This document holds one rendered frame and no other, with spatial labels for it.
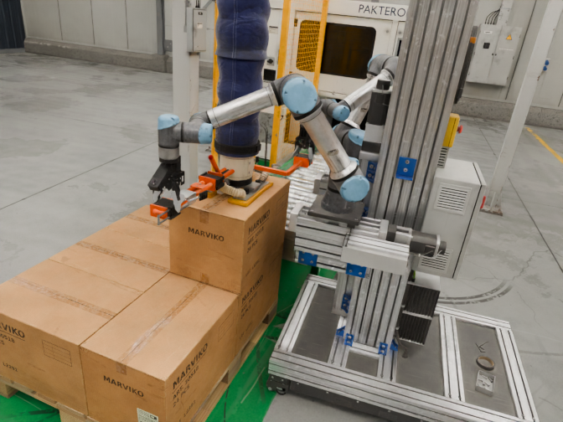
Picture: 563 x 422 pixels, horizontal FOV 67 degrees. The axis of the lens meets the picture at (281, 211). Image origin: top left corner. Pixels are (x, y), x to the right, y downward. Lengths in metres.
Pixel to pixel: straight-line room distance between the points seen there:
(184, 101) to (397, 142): 2.04
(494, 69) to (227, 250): 9.49
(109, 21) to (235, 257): 12.16
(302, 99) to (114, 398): 1.38
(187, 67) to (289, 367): 2.30
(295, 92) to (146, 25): 11.73
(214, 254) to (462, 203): 1.13
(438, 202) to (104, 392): 1.59
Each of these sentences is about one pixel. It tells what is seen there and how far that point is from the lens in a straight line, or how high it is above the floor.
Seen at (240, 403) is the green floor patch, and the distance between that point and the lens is 2.37.
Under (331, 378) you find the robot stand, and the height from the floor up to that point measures 0.23.
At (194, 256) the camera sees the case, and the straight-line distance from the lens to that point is 2.14.
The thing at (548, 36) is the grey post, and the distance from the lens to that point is 5.07.
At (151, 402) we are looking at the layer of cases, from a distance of 1.86.
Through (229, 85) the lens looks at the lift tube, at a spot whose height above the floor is 1.48.
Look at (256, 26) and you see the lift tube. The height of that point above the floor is 1.73.
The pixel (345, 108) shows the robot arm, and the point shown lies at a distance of 2.17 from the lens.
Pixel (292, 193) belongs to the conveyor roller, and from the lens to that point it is 3.28.
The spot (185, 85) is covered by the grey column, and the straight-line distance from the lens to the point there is 3.51.
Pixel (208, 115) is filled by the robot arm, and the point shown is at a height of 1.41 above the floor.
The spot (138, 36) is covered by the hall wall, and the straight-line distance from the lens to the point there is 13.31.
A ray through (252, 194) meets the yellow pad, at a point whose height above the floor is 0.97.
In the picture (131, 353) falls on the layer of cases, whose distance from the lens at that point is 1.85.
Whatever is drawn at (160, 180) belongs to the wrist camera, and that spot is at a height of 1.21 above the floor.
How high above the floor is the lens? 1.80
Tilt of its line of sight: 25 degrees down
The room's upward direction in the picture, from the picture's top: 6 degrees clockwise
